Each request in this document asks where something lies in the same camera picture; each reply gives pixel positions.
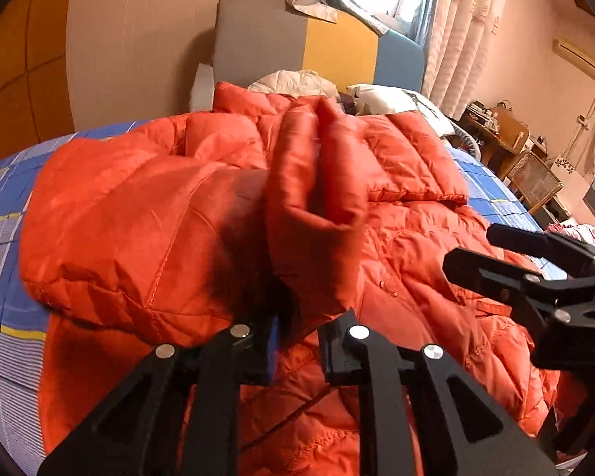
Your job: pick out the grey electric fan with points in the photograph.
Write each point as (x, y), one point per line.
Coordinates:
(468, 141)

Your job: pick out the wall air conditioner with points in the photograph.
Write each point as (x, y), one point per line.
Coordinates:
(577, 57)

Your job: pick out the yellow wooden wardrobe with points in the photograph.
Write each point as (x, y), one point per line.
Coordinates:
(20, 84)

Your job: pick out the pink printed cloth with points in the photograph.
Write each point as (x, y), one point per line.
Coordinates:
(582, 235)

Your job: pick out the grey yellow blue headboard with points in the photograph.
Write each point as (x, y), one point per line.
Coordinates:
(337, 44)

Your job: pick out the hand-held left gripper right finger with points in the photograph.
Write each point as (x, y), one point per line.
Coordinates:
(333, 357)

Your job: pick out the pink pleated curtain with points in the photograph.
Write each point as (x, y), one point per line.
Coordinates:
(468, 34)

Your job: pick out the cluttered wooden desk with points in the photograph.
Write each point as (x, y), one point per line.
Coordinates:
(496, 131)

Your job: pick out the orange down jacket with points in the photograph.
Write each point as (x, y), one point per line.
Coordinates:
(129, 208)

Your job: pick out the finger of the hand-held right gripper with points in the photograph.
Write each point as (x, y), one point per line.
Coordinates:
(525, 240)
(476, 265)

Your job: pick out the white puffy garment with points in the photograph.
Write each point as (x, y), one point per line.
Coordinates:
(292, 82)

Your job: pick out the cream patterned pillow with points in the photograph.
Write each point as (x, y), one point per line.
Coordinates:
(386, 99)

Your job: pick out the wicker chair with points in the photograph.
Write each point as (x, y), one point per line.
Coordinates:
(533, 178)

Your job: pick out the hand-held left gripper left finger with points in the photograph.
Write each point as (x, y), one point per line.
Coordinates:
(273, 352)

